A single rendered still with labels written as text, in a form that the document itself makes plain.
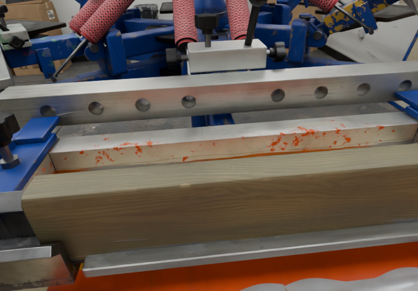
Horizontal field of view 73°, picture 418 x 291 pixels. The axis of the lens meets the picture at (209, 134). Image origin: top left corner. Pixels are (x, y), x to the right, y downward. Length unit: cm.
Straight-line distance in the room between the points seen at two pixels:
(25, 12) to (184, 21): 368
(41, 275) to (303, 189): 21
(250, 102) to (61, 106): 28
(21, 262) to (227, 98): 31
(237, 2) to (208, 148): 40
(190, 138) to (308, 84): 20
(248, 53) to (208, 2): 50
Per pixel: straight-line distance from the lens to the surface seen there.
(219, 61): 46
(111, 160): 40
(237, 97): 43
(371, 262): 32
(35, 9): 420
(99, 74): 89
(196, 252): 25
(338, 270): 30
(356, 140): 45
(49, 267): 26
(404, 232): 30
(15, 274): 28
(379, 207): 28
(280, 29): 92
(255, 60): 48
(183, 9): 68
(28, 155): 41
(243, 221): 24
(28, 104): 48
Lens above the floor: 119
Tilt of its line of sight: 31 degrees down
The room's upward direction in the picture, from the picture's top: 2 degrees counter-clockwise
